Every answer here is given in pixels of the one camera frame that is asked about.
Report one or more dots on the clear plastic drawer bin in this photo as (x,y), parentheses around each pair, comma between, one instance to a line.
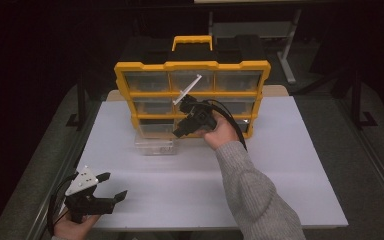
(155,146)

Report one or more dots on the white desk frame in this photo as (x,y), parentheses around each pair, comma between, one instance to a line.
(280,43)

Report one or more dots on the black metal stand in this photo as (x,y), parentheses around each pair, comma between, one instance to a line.
(360,103)
(79,103)

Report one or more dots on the person's right hand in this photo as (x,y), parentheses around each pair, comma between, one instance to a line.
(221,133)

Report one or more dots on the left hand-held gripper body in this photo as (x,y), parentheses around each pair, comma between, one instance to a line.
(83,196)

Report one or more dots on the aluminium table rail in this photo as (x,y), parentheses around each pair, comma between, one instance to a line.
(376,166)
(60,173)

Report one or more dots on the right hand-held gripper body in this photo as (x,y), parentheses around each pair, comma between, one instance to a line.
(198,115)

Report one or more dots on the set of clear organiser drawers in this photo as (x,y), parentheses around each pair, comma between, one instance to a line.
(146,81)

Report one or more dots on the yellow and black organiser box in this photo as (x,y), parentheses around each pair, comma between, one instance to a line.
(193,65)

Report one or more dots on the person's left hand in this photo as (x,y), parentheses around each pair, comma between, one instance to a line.
(75,228)

